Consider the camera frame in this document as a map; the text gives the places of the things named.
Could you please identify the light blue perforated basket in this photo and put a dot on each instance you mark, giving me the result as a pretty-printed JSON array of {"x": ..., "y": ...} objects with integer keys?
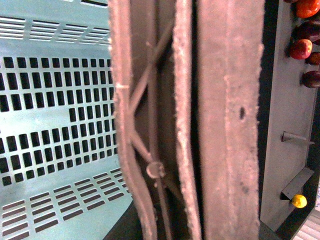
[{"x": 60, "y": 177}]

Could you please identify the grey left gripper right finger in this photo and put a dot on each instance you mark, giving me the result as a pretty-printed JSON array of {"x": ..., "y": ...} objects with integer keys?
[{"x": 229, "y": 51}]

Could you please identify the red apple front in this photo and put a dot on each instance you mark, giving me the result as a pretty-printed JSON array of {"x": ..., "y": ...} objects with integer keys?
[{"x": 301, "y": 49}]

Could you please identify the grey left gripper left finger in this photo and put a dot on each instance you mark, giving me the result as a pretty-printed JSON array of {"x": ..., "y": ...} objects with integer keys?
[{"x": 151, "y": 51}]

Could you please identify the dark plum fruit front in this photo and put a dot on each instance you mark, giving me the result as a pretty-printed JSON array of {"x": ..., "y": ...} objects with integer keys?
[{"x": 309, "y": 30}]

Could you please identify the yellow lemon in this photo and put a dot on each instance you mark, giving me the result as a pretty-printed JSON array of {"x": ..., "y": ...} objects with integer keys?
[{"x": 299, "y": 201}]

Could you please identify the orange tomato fruit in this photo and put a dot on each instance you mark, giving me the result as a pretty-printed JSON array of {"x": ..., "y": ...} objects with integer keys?
[{"x": 307, "y": 8}]

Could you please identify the small dark red fruit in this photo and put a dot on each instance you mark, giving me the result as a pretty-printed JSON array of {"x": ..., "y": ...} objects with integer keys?
[{"x": 314, "y": 59}]

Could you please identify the black triangular divider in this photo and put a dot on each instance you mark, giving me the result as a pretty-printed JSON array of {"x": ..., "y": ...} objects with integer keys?
[{"x": 296, "y": 184}]

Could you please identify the black flat divider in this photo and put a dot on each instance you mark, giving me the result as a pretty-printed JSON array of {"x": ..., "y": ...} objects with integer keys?
[{"x": 294, "y": 138}]

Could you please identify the dark red apple right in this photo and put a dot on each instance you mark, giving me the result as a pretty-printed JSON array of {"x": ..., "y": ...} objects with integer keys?
[{"x": 311, "y": 79}]

